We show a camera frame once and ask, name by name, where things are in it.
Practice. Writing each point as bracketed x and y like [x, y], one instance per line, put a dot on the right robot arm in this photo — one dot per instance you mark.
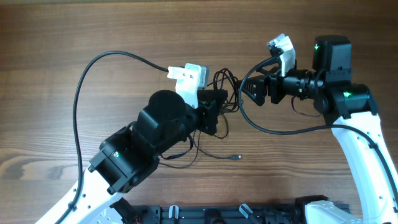
[349, 111]

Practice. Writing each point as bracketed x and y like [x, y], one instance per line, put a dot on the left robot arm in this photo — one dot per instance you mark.
[131, 154]

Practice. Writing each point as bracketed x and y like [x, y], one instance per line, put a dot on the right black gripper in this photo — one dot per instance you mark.
[262, 82]

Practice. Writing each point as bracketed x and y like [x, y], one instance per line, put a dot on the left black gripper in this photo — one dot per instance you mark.
[208, 110]

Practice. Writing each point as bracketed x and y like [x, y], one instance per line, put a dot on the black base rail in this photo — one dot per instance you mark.
[267, 213]

